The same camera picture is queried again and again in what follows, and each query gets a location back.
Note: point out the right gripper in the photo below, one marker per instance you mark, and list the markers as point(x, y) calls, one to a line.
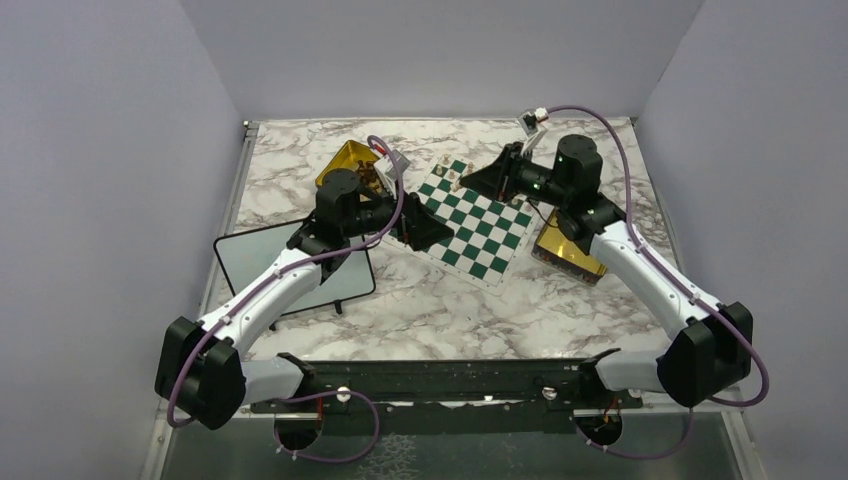
point(497, 181)

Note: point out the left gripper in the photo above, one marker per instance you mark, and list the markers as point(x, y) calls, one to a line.
point(419, 227)

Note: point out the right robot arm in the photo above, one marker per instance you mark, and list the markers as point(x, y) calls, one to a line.
point(709, 338)

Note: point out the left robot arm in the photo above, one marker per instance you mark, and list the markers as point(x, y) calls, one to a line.
point(202, 372)

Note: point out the green white chess board mat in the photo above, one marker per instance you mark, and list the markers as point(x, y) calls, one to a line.
point(489, 236)

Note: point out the gold tin with light pieces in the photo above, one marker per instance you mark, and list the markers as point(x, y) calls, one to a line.
point(555, 250)

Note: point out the gold tin with dark pieces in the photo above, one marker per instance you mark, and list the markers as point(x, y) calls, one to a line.
point(358, 158)

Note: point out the small whiteboard with stand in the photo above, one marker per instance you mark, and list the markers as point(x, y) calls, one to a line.
point(244, 256)

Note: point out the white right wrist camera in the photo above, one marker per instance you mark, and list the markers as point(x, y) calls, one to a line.
point(532, 123)

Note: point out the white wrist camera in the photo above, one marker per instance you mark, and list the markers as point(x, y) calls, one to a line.
point(532, 123)
point(387, 173)

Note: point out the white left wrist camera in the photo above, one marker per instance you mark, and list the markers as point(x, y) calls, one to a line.
point(387, 173)

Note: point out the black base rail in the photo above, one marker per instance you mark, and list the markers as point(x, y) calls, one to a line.
point(440, 397)

